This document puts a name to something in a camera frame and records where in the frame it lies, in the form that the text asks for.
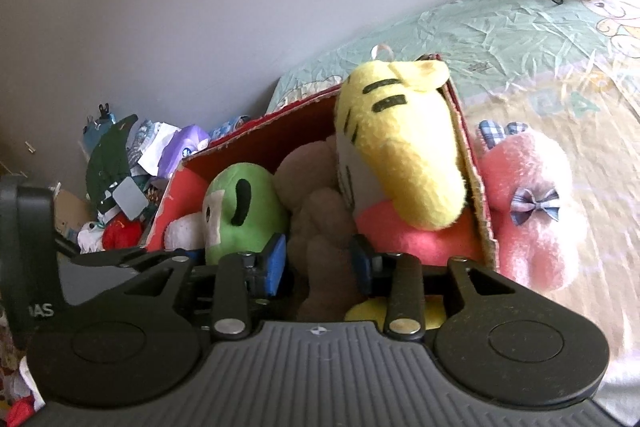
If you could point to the mauve plush bear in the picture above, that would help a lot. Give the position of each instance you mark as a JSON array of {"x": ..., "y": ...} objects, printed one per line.
[{"x": 321, "y": 229}]

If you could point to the small brown cardboard box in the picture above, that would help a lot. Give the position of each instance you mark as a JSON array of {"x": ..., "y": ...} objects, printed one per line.
[{"x": 70, "y": 214}]

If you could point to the small white frog figurine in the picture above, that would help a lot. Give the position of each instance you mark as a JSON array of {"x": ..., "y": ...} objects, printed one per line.
[{"x": 90, "y": 238}]

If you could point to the purple tissue pack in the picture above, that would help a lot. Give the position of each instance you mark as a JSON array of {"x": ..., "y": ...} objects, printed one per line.
[{"x": 183, "y": 143}]

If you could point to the red plush toy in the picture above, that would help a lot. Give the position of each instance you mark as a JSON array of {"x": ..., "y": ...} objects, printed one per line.
[{"x": 121, "y": 233}]

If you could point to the green avocado plush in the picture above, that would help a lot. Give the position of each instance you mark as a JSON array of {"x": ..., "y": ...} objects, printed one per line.
[{"x": 241, "y": 211}]

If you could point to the green cartoon bed sheet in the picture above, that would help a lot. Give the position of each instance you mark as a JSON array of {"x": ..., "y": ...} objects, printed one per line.
[{"x": 571, "y": 71}]

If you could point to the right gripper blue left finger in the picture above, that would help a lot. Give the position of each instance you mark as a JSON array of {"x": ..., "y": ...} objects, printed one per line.
[{"x": 270, "y": 264}]

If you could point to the red cardboard box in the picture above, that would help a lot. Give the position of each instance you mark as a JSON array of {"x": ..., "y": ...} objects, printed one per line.
[{"x": 267, "y": 142}]

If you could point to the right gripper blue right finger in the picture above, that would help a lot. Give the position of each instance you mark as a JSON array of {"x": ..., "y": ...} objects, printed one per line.
[{"x": 367, "y": 265}]

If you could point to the yellow tiger plush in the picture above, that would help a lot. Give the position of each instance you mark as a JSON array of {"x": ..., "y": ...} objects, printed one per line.
[{"x": 400, "y": 165}]

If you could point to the blue bottle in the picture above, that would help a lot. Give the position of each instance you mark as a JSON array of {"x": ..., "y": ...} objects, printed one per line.
[{"x": 96, "y": 127}]

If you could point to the white plush bunny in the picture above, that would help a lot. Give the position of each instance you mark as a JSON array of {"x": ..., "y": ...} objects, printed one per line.
[{"x": 185, "y": 233}]

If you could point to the pink plush bunny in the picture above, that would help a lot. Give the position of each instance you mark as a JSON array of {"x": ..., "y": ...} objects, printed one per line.
[{"x": 529, "y": 188}]

